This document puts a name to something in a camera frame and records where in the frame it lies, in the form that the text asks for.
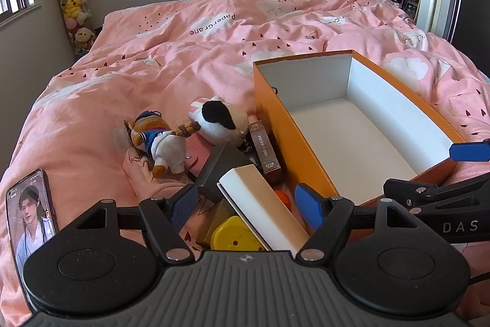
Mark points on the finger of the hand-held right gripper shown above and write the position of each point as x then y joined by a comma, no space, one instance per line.
405,190
469,150

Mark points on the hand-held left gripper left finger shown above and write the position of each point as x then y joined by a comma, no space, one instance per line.
184,205

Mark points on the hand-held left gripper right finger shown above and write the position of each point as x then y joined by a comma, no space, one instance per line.
308,208

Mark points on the orange knitted ball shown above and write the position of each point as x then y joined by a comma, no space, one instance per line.
284,200

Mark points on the white glasses case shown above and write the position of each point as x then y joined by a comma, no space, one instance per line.
260,208

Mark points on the dark grey box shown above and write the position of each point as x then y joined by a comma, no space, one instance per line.
222,166

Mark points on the yellow plastic container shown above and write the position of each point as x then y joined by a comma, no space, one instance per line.
233,235

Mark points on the white and black plush toy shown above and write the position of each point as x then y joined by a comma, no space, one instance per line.
218,116

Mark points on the orange cardboard box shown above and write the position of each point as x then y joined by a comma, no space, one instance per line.
275,112

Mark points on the olive cardboard box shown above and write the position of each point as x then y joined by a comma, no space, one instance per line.
214,215

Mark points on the pink fabric pouch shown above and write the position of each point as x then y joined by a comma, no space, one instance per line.
153,189

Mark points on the pink flat box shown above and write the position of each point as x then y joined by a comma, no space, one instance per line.
199,157

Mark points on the rose gold cosmetics box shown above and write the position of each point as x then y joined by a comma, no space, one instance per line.
266,150

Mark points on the pink printed blanket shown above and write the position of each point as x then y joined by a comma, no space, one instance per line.
115,82

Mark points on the smartphone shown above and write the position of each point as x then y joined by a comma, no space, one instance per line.
32,212

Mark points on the tube of plush toys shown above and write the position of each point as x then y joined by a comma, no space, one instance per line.
74,5

